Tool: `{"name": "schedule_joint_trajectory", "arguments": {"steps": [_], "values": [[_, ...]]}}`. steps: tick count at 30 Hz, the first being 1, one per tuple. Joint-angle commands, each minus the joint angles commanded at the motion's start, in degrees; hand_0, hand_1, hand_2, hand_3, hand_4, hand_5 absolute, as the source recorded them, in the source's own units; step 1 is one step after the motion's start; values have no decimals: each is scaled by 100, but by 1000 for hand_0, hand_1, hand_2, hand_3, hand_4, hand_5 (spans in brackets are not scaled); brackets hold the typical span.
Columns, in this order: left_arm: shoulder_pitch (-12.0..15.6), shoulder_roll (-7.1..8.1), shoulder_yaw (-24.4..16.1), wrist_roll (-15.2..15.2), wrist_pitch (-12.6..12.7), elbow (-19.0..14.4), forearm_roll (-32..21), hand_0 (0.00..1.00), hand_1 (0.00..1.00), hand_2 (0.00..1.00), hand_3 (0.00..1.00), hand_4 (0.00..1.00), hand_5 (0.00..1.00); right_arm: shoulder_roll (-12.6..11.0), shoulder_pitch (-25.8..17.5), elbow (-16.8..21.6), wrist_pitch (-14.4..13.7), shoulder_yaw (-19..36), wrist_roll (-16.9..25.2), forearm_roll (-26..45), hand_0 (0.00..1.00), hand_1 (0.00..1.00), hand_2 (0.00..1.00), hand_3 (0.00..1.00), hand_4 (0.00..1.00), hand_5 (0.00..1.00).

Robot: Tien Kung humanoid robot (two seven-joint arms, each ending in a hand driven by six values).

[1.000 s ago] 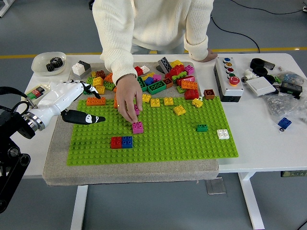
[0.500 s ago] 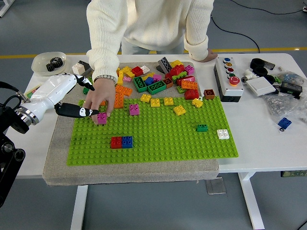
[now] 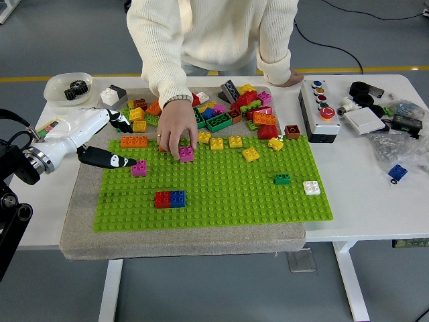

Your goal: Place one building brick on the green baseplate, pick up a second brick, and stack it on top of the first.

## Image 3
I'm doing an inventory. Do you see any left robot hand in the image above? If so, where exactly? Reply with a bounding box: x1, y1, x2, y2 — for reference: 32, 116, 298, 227
32, 107, 138, 170

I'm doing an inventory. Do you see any person's right hand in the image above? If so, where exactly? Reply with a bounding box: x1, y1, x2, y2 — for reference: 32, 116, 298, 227
156, 100, 200, 160

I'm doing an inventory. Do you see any person's left hand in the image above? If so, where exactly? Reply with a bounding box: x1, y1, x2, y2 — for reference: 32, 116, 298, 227
275, 68, 305, 88

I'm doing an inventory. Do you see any red building brick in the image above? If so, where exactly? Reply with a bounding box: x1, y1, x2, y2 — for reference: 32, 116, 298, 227
257, 125, 278, 140
234, 91, 261, 107
154, 191, 172, 209
246, 105, 273, 120

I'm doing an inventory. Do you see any green studded baseplate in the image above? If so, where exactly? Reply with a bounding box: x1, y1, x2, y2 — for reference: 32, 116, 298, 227
93, 135, 335, 233

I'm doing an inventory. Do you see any tall white brick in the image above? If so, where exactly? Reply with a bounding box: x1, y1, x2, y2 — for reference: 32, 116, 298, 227
100, 87, 118, 105

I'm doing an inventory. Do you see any orange eight-stud brick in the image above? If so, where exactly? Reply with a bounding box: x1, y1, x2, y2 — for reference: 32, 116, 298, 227
119, 136, 149, 149

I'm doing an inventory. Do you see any grey building brick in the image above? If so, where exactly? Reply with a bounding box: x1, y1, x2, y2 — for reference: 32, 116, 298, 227
100, 84, 128, 111

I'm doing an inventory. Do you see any grey long brick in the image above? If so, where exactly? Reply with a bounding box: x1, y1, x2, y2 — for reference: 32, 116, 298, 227
217, 79, 241, 103

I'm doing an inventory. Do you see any white plastic bowl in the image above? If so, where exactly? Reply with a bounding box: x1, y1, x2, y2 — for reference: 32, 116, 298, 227
43, 72, 94, 107

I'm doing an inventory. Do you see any white push-button control box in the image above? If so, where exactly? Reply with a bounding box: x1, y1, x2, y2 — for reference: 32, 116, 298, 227
298, 79, 342, 144

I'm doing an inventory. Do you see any white pipe fitting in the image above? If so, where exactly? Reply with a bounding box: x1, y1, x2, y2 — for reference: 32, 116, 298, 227
336, 96, 361, 117

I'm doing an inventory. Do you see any person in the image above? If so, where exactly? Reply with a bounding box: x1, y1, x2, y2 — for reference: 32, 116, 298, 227
126, 0, 301, 109

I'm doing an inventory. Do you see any clear bag with blue parts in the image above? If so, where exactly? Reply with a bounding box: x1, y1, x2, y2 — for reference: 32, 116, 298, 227
385, 99, 429, 121

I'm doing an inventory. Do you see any black power adapter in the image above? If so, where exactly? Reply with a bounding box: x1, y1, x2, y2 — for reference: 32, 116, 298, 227
390, 113, 424, 135

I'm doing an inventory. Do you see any grey-brown mat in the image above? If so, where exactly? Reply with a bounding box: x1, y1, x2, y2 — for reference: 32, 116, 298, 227
59, 86, 308, 262

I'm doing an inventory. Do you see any clear bag of screws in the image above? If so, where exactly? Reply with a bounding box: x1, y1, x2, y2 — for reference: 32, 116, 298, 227
367, 129, 429, 174

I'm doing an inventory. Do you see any white table leg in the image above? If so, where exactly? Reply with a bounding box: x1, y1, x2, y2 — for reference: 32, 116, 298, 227
332, 240, 371, 322
98, 258, 124, 322

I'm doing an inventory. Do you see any table height controller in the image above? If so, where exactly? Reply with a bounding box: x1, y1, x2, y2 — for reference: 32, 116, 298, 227
391, 237, 429, 249

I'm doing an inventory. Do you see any white bead bracelet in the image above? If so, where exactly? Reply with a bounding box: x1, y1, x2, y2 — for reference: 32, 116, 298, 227
162, 93, 194, 110

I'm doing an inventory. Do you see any white red-green switch box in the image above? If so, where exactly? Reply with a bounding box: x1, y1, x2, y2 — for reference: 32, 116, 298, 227
35, 115, 71, 140

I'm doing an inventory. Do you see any black floor cable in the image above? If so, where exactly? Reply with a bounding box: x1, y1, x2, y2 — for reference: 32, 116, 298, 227
324, 0, 429, 21
294, 19, 365, 75

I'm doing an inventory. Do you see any white wall switch plate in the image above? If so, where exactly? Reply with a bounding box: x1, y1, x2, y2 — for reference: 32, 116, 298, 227
343, 106, 387, 136

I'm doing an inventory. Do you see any white furniture frame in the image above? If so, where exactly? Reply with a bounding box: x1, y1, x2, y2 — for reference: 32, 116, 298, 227
0, 0, 16, 25

